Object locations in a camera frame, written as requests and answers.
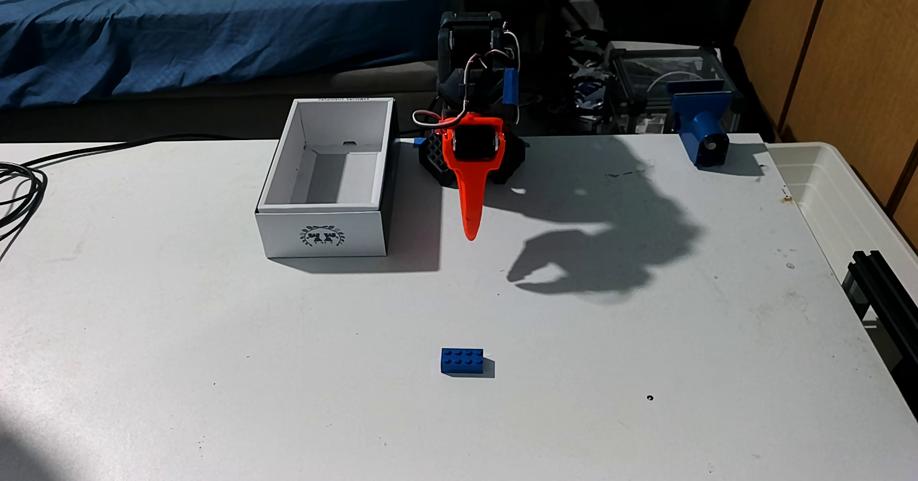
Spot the blue toy brick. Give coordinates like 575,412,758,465
441,348,486,376

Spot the white cardboard box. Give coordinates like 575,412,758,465
255,97,397,260

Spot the camouflage patterned item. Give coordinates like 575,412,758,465
563,0,615,113

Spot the clear plastic container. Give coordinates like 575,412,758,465
604,42,743,135

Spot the blue printed clamp part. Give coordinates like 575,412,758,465
666,79,734,170

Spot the blue bed sheet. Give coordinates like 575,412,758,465
0,0,446,109

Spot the white plastic bin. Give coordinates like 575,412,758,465
766,142,918,288

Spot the wooden cabinet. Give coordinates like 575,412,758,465
733,0,918,245

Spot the black aluminium extrusion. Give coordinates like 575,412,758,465
841,250,918,417

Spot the white gripper motor cable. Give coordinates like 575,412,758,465
412,29,521,128

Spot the long black cable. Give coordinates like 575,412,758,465
0,134,241,171

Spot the coiled black cable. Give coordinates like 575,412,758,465
0,162,48,252

